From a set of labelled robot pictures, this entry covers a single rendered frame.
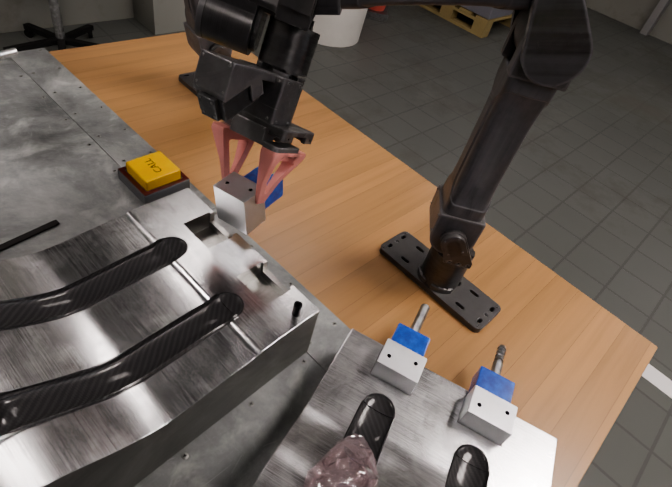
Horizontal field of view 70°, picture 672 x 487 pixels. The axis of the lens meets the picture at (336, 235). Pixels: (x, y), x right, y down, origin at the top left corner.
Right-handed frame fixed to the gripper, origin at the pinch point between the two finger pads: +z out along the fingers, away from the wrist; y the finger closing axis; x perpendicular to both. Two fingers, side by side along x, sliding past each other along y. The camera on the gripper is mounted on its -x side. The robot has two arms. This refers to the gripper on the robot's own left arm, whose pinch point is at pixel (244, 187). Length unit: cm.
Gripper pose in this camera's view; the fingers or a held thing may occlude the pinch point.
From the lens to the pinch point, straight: 59.6
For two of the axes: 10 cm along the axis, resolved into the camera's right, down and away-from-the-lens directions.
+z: -3.5, 8.8, 3.2
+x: 4.6, -1.4, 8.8
